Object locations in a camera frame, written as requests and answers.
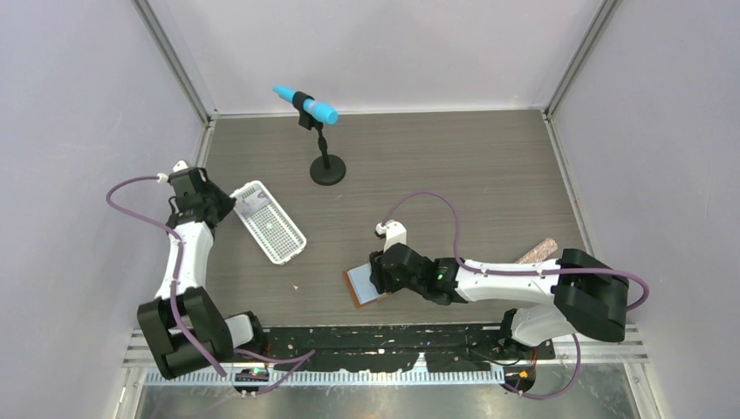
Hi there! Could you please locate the brown leather card holder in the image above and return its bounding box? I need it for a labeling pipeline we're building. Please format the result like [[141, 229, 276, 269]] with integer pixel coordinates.
[[344, 263, 389, 309]]

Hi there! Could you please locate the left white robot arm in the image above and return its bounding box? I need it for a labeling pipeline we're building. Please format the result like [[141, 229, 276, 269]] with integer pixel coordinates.
[[137, 167, 268, 380]]

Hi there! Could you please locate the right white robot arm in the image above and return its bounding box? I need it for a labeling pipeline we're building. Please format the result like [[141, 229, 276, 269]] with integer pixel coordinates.
[[361, 244, 629, 359]]

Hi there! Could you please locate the card in basket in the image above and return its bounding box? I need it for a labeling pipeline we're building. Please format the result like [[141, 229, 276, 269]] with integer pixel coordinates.
[[238, 190, 271, 218]]

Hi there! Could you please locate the white perforated plastic basket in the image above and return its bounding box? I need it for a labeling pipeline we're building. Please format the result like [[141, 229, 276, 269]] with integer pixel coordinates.
[[230, 180, 307, 265]]

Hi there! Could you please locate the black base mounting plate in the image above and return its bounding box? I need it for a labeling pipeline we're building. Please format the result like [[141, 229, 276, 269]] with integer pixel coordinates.
[[239, 324, 555, 373]]

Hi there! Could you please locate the black microphone stand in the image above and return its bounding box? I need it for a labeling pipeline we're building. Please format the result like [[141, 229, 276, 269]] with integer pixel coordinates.
[[302, 124, 346, 186]]

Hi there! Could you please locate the pink glitter stick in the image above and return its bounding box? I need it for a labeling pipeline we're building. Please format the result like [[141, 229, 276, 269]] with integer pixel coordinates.
[[517, 237, 558, 264]]

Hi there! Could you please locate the blue toy microphone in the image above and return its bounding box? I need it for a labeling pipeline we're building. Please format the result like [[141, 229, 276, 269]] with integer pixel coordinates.
[[272, 85, 339, 129]]

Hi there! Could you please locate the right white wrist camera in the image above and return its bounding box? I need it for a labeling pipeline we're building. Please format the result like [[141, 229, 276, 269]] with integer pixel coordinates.
[[374, 220, 407, 252]]

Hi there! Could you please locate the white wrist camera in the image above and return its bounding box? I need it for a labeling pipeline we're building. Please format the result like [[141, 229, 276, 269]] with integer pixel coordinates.
[[172, 160, 189, 173], [374, 220, 407, 252]]

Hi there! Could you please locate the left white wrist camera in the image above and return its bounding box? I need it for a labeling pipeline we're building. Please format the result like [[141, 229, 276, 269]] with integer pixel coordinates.
[[172, 160, 189, 173]]

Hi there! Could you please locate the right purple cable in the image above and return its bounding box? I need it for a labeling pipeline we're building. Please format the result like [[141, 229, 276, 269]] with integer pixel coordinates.
[[378, 190, 651, 402]]

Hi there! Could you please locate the purple cable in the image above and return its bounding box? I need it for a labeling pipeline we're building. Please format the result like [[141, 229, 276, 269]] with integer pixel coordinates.
[[378, 190, 651, 402], [106, 175, 316, 395]]

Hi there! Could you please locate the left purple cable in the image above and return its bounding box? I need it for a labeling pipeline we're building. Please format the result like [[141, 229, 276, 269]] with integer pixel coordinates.
[[106, 175, 316, 395]]

